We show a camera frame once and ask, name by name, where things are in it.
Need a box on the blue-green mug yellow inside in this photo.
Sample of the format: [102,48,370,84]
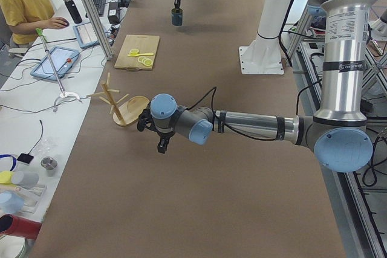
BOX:
[171,8,183,26]

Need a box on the wooden cup rack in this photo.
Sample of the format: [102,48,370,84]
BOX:
[87,73,149,127]

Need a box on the small steel cup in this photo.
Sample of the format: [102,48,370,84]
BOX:
[41,156,58,176]

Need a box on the grey cup lying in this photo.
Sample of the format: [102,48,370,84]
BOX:
[11,171,39,189]

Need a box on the yellow cup lying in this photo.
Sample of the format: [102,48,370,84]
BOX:
[0,171,14,184]

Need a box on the light blue cup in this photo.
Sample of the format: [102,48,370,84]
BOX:
[1,191,24,214]

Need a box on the wooden cutting board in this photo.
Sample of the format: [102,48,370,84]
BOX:
[114,34,160,71]

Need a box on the yellow toy knife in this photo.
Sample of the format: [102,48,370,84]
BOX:
[127,53,154,57]

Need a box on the black power adapter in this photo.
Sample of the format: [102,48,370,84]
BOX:
[108,1,120,24]

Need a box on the lemon slice on knife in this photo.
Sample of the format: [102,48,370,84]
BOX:
[128,48,140,56]

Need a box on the blue-cased tablet standing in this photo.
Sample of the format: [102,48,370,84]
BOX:
[73,22,99,49]

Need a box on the black water bottle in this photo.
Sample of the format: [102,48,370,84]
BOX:
[63,0,82,24]

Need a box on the silver grabber tool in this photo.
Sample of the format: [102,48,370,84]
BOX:
[31,28,82,112]

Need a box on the blue-cased tablet flat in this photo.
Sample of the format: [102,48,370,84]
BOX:
[30,46,80,81]

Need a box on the small black square device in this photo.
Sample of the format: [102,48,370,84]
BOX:
[16,153,34,164]

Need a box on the clear plastic tray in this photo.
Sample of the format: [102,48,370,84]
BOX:
[15,184,47,214]

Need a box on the person in yellow shirt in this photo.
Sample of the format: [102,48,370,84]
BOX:
[1,0,66,48]

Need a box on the red cylinder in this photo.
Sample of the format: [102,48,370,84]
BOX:
[1,214,42,240]

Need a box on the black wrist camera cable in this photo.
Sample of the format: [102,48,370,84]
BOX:
[187,86,281,141]

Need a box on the aluminium frame post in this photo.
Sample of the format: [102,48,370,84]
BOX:
[82,0,113,60]

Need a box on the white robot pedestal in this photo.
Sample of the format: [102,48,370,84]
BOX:
[239,0,292,75]

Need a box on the aluminium frame structure right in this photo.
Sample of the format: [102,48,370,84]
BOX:
[289,7,386,257]

